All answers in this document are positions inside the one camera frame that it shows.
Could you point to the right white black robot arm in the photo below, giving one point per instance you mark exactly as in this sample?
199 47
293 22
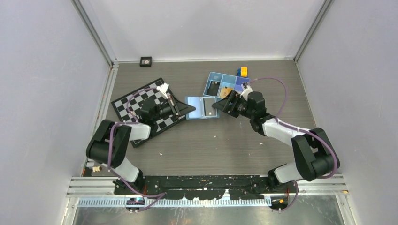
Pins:
314 156

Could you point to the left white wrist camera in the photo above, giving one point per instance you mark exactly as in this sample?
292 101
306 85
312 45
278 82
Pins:
163 88

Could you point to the black card in tray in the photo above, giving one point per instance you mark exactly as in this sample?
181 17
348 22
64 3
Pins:
213 88

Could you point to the light blue card holder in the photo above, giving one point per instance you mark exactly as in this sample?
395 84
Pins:
198 114

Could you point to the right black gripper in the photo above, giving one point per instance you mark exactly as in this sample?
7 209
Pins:
233 97

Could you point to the blue yellow toy block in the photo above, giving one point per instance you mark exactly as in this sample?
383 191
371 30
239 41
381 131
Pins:
242 72

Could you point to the black credit card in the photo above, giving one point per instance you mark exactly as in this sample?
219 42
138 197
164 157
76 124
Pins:
208 108

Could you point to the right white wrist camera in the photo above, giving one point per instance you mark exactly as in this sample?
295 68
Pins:
246 90

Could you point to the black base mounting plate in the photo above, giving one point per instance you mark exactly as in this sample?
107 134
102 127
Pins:
210 187

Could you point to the blue three-compartment organizer tray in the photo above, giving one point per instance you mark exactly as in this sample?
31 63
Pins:
225 80

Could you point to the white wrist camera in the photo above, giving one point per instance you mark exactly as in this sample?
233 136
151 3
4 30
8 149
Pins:
163 88
246 90

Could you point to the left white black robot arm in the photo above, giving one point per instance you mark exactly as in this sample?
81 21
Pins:
109 143

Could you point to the small black square device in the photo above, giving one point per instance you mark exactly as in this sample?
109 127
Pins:
145 61

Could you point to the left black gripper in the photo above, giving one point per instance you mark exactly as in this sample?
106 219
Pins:
178 108

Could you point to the black white chessboard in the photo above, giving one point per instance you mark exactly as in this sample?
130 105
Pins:
128 107

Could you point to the cream chess piece on floor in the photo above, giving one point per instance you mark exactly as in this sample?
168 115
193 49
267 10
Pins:
96 169

